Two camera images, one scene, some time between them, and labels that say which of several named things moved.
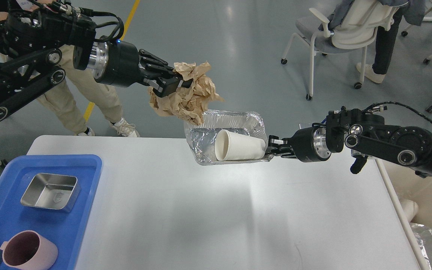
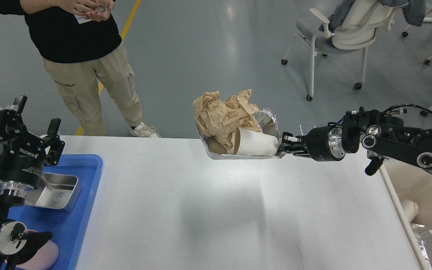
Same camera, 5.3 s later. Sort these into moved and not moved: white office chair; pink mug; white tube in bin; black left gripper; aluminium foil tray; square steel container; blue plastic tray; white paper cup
Moved: aluminium foil tray; black left gripper
Not moved: square steel container; pink mug; white office chair; white tube in bin; white paper cup; blue plastic tray
